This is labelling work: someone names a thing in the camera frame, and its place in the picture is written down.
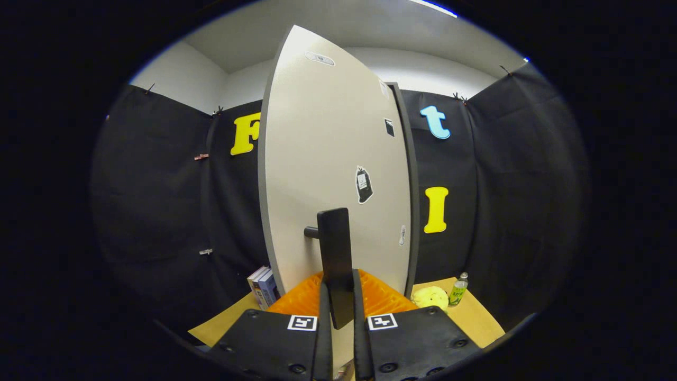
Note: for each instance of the beige shoe cabinet door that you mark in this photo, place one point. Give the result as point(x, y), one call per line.
point(317, 148)

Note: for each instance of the black backdrop cloth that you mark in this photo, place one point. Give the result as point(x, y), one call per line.
point(158, 211)

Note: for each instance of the green label drink bottle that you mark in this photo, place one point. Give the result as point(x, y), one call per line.
point(458, 292)

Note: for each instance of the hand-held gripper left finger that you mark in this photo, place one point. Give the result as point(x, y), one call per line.
point(275, 344)

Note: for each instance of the grey shoe cabinet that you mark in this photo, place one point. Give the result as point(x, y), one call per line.
point(413, 211)

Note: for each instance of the beige spine book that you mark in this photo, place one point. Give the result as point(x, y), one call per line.
point(256, 288)

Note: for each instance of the long ceiling light panel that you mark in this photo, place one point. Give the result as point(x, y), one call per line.
point(432, 7)

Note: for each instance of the yellow pineapple plush toy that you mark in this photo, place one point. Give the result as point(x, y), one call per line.
point(429, 298)

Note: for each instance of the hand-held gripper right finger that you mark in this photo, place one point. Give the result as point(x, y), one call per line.
point(412, 344)

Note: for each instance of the purple-blue cover book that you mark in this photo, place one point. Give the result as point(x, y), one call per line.
point(270, 288)

